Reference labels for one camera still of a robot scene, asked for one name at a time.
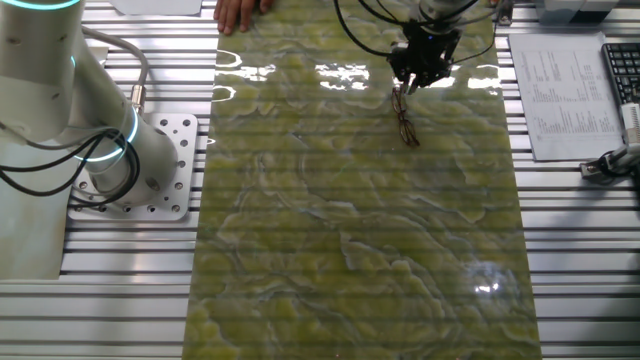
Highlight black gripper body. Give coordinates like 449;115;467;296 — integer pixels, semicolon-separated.
388;24;462;66

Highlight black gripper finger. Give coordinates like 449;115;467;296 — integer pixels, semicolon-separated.
410;63;451;96
392;62;414;94

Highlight brown framed glasses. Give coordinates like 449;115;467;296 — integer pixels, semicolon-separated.
390;85;421;149

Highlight person hand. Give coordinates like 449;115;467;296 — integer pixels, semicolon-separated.
213;0;275;36

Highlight paper with printed table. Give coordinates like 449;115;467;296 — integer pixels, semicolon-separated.
508;32;626;162

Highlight grey black box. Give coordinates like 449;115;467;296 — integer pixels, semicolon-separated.
537;0;621;26

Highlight green marble pattern mat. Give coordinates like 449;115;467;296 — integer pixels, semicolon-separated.
180;0;544;360

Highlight black keyboard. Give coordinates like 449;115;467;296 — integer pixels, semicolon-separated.
601;42;640;109

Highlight blank white paper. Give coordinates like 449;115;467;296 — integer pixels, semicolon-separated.
108;0;204;16

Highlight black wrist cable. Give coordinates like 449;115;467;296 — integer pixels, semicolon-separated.
333;0;501;66

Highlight small metal bracket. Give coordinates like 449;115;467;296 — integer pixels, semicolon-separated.
494;0;516;27

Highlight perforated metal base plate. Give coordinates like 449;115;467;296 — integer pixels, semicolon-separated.
67;112;200;223

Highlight grey base hose cable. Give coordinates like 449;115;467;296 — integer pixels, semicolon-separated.
82;25;150;116

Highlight black arm base cable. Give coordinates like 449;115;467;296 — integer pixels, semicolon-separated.
0;128;142;210

